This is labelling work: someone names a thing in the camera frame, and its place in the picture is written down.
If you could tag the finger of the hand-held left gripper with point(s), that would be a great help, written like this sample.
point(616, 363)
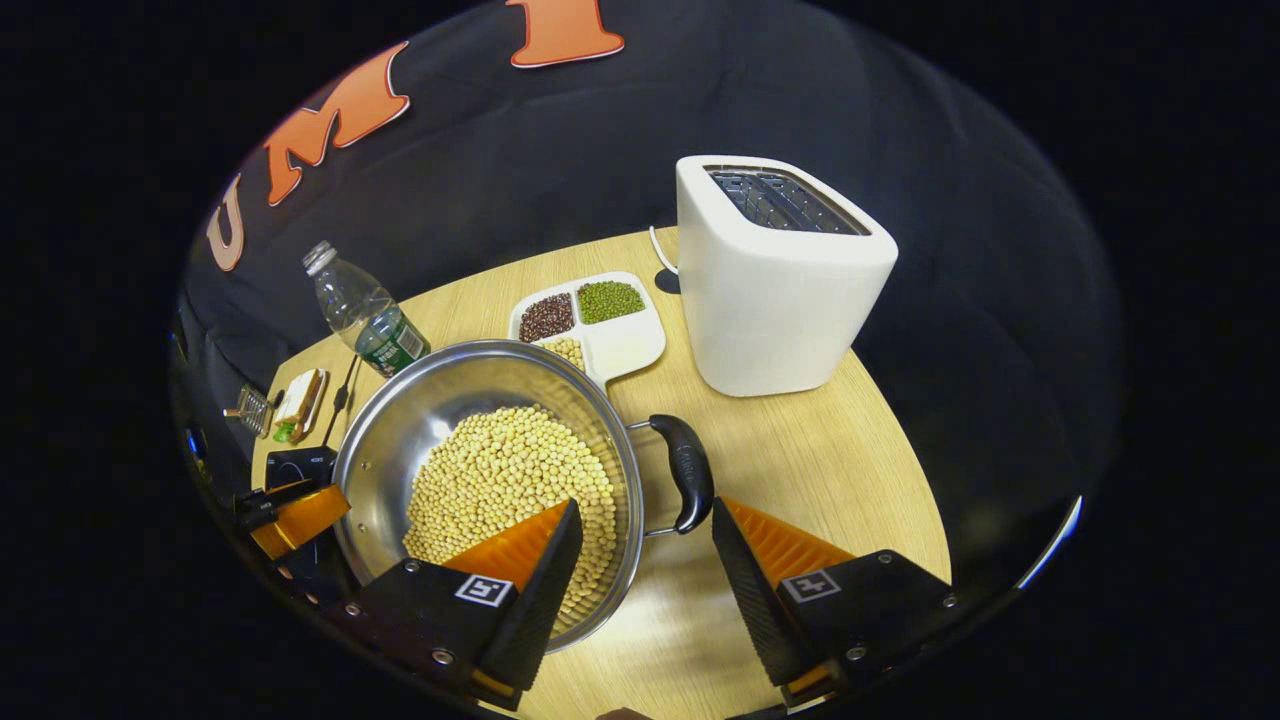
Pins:
point(300, 515)

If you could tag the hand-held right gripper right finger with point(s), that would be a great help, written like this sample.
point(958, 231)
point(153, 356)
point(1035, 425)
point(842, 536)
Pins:
point(760, 600)

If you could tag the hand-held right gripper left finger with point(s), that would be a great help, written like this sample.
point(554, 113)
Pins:
point(545, 600)

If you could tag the black induction cooktop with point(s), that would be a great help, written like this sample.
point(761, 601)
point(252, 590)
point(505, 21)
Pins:
point(300, 465)

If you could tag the toy sandwich with lettuce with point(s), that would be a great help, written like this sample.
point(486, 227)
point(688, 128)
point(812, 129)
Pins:
point(300, 400)

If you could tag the pile of soybeans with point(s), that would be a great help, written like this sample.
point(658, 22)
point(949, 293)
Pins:
point(500, 470)

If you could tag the clear plastic water bottle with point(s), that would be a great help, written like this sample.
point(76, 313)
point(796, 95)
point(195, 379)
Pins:
point(370, 320)

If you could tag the small heap of soybeans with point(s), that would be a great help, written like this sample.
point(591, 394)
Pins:
point(567, 352)

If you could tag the white divided tray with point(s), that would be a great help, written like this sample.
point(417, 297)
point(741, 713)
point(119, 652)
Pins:
point(625, 345)

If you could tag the heap of red beans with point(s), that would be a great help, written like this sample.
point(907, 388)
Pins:
point(547, 318)

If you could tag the white toaster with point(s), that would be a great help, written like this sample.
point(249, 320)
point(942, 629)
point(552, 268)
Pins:
point(770, 300)

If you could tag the heap of green mung beans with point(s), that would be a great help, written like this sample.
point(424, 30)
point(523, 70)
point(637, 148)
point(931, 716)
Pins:
point(610, 301)

